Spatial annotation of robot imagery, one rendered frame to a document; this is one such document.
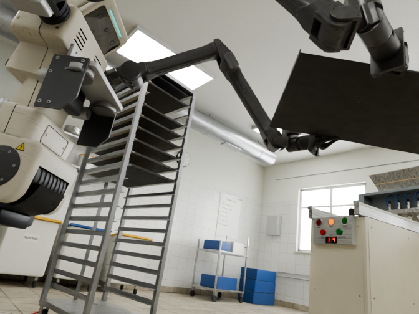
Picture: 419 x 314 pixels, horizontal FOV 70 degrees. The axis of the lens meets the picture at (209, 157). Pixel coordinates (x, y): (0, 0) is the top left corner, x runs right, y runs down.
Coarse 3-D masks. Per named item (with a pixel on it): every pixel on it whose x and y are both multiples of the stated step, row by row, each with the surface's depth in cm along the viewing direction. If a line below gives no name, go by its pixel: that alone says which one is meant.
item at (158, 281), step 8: (192, 104) 242; (192, 112) 240; (184, 144) 229; (184, 152) 228; (176, 176) 221; (176, 184) 218; (176, 192) 217; (176, 200) 216; (168, 224) 209; (168, 232) 207; (168, 240) 206; (160, 264) 200; (160, 272) 198; (160, 280) 197; (160, 288) 196; (152, 312) 190
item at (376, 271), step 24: (360, 216) 146; (312, 240) 166; (360, 240) 142; (384, 240) 146; (408, 240) 156; (312, 264) 162; (336, 264) 149; (360, 264) 139; (384, 264) 142; (408, 264) 151; (312, 288) 157; (336, 288) 146; (360, 288) 135; (384, 288) 138; (408, 288) 147; (312, 312) 153; (336, 312) 142; (360, 312) 132; (384, 312) 134; (408, 312) 143
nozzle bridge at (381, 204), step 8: (376, 192) 216; (384, 192) 211; (392, 192) 206; (400, 192) 203; (408, 192) 201; (416, 192) 198; (360, 200) 225; (368, 200) 226; (376, 200) 223; (384, 200) 218; (392, 200) 213; (400, 200) 208; (416, 200) 199; (384, 208) 216; (392, 208) 211; (416, 208) 193; (416, 216) 203
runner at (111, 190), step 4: (112, 188) 193; (80, 192) 224; (84, 192) 219; (88, 192) 215; (92, 192) 210; (96, 192) 207; (100, 192) 202; (104, 192) 199; (108, 192) 195; (112, 192) 191; (80, 196) 225; (84, 196) 222
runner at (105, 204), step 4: (76, 204) 221; (80, 204) 216; (84, 204) 212; (88, 204) 208; (92, 204) 204; (96, 204) 200; (100, 204) 196; (104, 204) 193; (108, 204) 189; (76, 208) 222; (80, 208) 218; (84, 208) 215; (88, 208) 212
